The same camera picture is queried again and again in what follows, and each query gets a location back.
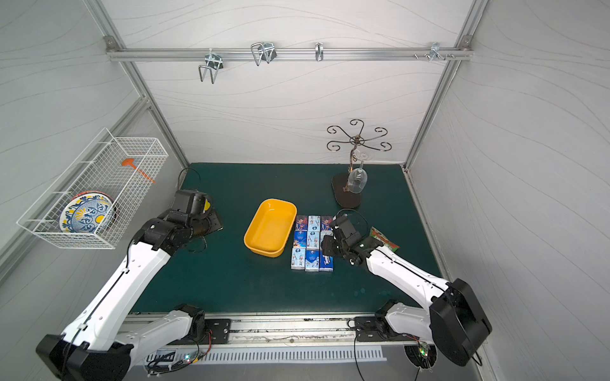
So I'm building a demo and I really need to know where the white wire basket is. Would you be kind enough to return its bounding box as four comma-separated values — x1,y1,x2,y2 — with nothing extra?
17,129,168,249

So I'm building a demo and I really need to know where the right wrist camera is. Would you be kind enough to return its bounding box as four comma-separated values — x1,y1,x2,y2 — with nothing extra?
330,214,362,244

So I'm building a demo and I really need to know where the green table mat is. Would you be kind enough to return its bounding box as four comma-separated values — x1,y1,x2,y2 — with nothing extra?
134,163,413,313

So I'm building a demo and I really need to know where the small metal hook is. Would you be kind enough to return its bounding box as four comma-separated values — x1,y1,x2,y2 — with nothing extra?
315,42,324,62

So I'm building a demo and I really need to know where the orange plastic spoon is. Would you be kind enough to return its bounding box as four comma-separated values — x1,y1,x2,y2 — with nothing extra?
122,158,156,184

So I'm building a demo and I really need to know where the metal hook right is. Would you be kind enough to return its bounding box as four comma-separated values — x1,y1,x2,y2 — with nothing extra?
413,42,455,62

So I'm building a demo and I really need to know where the green snack bag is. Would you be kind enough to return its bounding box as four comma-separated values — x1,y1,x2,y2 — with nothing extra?
369,226,399,252

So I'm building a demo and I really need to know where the blue white tissue pack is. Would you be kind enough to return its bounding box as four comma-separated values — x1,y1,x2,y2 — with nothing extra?
304,250,320,272

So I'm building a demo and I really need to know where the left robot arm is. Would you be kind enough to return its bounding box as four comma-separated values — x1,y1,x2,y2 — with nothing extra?
36,210,222,380

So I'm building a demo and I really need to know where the metal double hook middle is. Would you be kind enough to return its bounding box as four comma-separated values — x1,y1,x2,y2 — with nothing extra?
250,42,277,66

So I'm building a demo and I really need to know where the aluminium top rail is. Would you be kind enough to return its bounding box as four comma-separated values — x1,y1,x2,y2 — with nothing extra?
106,46,474,64

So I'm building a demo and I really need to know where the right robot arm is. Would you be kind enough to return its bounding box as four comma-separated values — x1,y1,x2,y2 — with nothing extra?
321,236,492,367

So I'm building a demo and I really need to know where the metal double hook left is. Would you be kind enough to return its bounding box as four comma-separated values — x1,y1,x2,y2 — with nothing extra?
198,49,223,84

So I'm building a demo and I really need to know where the blue Tempo tissue pack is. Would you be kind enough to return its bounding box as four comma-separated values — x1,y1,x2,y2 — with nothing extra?
319,254,335,272

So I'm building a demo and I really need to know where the yellow plastic storage box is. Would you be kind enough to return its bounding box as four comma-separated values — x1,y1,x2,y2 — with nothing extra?
244,198,297,258

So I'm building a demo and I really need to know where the metal double hook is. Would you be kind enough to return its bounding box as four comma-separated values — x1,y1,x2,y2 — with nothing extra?
198,49,223,84
250,42,277,66

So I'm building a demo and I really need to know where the purple anime tissue pack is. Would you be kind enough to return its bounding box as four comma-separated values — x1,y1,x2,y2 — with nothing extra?
295,215,308,231

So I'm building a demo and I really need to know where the blue orange tissue pack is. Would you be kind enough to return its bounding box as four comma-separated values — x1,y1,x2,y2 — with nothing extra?
293,231,308,248

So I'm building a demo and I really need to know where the light blue anime tissue pack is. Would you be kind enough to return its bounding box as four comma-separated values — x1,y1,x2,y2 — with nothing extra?
291,247,307,271

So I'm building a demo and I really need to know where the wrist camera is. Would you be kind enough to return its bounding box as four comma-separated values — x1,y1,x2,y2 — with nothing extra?
172,190,209,215
330,214,362,244

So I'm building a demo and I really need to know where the clear wine glass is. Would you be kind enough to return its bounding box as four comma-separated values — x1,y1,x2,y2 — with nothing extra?
346,162,368,194

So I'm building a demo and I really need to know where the black metal glass stand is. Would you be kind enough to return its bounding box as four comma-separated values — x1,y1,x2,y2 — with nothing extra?
326,118,392,209

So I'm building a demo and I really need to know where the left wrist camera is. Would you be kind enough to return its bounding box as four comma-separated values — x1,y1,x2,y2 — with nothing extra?
172,190,209,215

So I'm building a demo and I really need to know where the dark purple tissue pack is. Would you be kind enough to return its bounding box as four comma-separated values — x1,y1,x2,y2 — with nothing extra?
320,215,334,232

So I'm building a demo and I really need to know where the blue yellow patterned plate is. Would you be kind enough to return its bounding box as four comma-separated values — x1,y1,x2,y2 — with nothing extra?
59,191,115,233

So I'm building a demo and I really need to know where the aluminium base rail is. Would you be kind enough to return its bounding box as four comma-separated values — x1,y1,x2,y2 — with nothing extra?
113,311,488,351

